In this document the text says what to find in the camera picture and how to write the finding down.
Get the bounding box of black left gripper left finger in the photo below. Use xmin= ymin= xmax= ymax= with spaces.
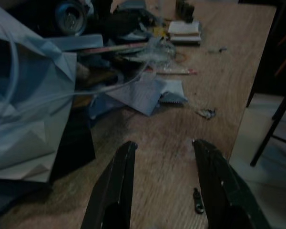
xmin=81 ymin=141 xmax=138 ymax=229

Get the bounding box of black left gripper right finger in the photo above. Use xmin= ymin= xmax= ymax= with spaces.
xmin=192 ymin=139 xmax=272 ymax=229

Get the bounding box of small black zipper pull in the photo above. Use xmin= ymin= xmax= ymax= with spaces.
xmin=192 ymin=187 xmax=204 ymax=214

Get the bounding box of small crumpled foil scrap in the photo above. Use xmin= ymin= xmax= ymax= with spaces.
xmin=195 ymin=107 xmax=217 ymax=119

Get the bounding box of black chair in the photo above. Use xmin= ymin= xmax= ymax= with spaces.
xmin=246 ymin=0 xmax=286 ymax=167

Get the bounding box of white paper bag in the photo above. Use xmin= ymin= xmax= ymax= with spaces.
xmin=0 ymin=3 xmax=77 ymax=183

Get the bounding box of pink striped pencil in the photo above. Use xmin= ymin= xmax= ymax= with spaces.
xmin=154 ymin=68 xmax=198 ymax=76

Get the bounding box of rubber band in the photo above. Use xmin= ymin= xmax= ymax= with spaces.
xmin=175 ymin=52 xmax=189 ymax=62

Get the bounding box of clear crumpled plastic wrapper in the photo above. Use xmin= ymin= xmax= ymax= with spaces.
xmin=127 ymin=35 xmax=177 ymax=70

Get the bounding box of grey flat box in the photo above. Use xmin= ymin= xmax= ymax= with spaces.
xmin=46 ymin=34 xmax=104 ymax=52

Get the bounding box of stack of white notepads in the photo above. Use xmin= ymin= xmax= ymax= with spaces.
xmin=167 ymin=20 xmax=203 ymax=46

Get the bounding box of round glass jar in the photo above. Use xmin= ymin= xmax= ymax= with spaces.
xmin=54 ymin=0 xmax=94 ymax=36

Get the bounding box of white cable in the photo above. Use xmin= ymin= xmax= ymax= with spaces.
xmin=0 ymin=23 xmax=158 ymax=125

